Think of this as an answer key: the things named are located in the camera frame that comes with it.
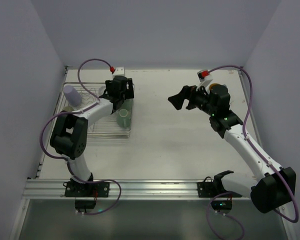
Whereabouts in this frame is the olive ceramic mug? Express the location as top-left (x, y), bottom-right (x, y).
top-left (62, 106), bottom-right (74, 112)

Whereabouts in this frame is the small green teal cup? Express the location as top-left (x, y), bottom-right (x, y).
top-left (116, 108), bottom-right (131, 129)

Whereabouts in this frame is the black base bracket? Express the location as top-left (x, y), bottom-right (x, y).
top-left (196, 175), bottom-right (230, 198)
top-left (62, 179), bottom-right (110, 198)

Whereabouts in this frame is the right controller box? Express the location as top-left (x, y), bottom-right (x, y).
top-left (210, 199), bottom-right (233, 214)

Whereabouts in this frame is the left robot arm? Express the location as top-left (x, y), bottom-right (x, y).
top-left (49, 75), bottom-right (135, 184)

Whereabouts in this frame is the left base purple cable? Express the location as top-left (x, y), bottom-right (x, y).
top-left (76, 179), bottom-right (122, 216)

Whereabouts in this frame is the clear glass tumbler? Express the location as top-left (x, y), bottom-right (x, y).
top-left (98, 85), bottom-right (106, 97)

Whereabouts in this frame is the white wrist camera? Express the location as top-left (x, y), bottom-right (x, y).
top-left (196, 69), bottom-right (213, 91)
top-left (110, 66), bottom-right (126, 77)

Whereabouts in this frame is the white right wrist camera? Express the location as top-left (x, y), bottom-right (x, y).
top-left (196, 69), bottom-right (213, 91)

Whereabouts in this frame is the left black base bracket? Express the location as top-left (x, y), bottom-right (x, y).
top-left (62, 179), bottom-right (110, 198)

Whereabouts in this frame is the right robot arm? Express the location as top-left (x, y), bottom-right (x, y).
top-left (168, 84), bottom-right (296, 214)

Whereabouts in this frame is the lilac plastic cup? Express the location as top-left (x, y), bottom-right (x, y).
top-left (63, 85), bottom-right (82, 107)

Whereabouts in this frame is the aluminium mounting rail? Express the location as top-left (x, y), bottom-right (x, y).
top-left (21, 178), bottom-right (253, 201)

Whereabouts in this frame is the controller box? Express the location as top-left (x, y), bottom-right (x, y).
top-left (74, 200), bottom-right (96, 213)
top-left (210, 199), bottom-right (233, 214)

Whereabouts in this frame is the metal wire dish rack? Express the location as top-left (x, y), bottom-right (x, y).
top-left (55, 82), bottom-right (134, 138)

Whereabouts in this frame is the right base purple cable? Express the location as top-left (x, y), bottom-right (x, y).
top-left (205, 192), bottom-right (246, 240)

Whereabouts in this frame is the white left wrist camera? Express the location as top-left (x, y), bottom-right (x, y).
top-left (110, 66), bottom-right (126, 77)

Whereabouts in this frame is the blue butterfly mug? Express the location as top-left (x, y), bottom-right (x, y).
top-left (208, 83), bottom-right (219, 91)

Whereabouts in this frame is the right black base bracket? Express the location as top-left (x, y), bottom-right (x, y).
top-left (196, 175), bottom-right (230, 198)

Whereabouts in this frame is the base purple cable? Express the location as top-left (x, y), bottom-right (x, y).
top-left (205, 192), bottom-right (246, 240)
top-left (76, 179), bottom-right (122, 216)

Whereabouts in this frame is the left controller box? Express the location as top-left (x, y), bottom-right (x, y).
top-left (74, 200), bottom-right (96, 213)

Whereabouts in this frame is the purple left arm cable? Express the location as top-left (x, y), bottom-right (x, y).
top-left (39, 58), bottom-right (116, 186)

